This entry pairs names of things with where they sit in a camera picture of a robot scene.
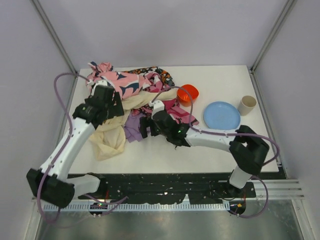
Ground blue plastic plate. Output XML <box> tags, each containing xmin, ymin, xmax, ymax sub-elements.
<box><xmin>203</xmin><ymin>101</ymin><xmax>241</xmax><ymax>130</ymax></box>

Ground white slotted cable duct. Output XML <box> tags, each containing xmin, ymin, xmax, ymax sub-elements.
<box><xmin>43</xmin><ymin>201</ymin><xmax>230</xmax><ymax>211</ymax></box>

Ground aluminium frame post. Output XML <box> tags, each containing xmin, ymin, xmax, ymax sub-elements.
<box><xmin>249</xmin><ymin>0</ymin><xmax>298</xmax><ymax>74</ymax></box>
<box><xmin>30</xmin><ymin>0</ymin><xmax>77</xmax><ymax>73</ymax></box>

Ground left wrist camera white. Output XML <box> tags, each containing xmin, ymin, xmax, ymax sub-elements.
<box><xmin>86</xmin><ymin>79</ymin><xmax>116</xmax><ymax>91</ymax></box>

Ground cream yellow cloth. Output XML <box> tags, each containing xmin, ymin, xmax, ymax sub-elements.
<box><xmin>89</xmin><ymin>90</ymin><xmax>177</xmax><ymax>162</ymax></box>

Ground orange plastic cup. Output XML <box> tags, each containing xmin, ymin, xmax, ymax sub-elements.
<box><xmin>177</xmin><ymin>84</ymin><xmax>199</xmax><ymax>107</ymax></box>

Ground purple shirt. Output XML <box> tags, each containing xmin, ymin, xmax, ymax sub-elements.
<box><xmin>124</xmin><ymin>113</ymin><xmax>145</xmax><ymax>143</ymax></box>

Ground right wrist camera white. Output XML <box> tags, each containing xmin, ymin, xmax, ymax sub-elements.
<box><xmin>148</xmin><ymin>100</ymin><xmax>165</xmax><ymax>117</ymax></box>

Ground right aluminium frame post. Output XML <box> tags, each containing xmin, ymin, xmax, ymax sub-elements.
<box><xmin>249</xmin><ymin>0</ymin><xmax>298</xmax><ymax>74</ymax></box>

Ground left aluminium frame post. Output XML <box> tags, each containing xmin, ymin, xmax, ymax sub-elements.
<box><xmin>30</xmin><ymin>0</ymin><xmax>77</xmax><ymax>73</ymax></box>

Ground light pink shark print cloth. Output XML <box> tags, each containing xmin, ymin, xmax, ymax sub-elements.
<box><xmin>87</xmin><ymin>61</ymin><xmax>151</xmax><ymax>99</ymax></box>

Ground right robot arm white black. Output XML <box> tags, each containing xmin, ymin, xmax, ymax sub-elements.
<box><xmin>139</xmin><ymin>110</ymin><xmax>270</xmax><ymax>194</ymax></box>

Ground magenta pink camouflage cloth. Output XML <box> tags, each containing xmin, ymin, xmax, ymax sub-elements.
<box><xmin>131</xmin><ymin>78</ymin><xmax>190</xmax><ymax>124</ymax></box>

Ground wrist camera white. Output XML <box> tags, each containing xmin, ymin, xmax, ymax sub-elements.
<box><xmin>148</xmin><ymin>100</ymin><xmax>165</xmax><ymax>117</ymax></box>
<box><xmin>86</xmin><ymin>79</ymin><xmax>116</xmax><ymax>91</ymax></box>

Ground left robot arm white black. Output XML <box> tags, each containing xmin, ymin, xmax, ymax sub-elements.
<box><xmin>26</xmin><ymin>85</ymin><xmax>124</xmax><ymax>209</ymax></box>

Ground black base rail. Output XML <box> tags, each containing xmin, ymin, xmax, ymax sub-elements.
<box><xmin>67</xmin><ymin>172</ymin><xmax>288</xmax><ymax>205</ymax></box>

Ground black orange patterned cloth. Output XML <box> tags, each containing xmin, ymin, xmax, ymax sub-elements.
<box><xmin>124</xmin><ymin>66</ymin><xmax>175</xmax><ymax>87</ymax></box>

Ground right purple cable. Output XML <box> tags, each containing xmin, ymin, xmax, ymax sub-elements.
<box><xmin>149</xmin><ymin>86</ymin><xmax>281</xmax><ymax>220</ymax></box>

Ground beige cup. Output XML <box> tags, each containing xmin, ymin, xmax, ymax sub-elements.
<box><xmin>237</xmin><ymin>95</ymin><xmax>257</xmax><ymax>116</ymax></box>

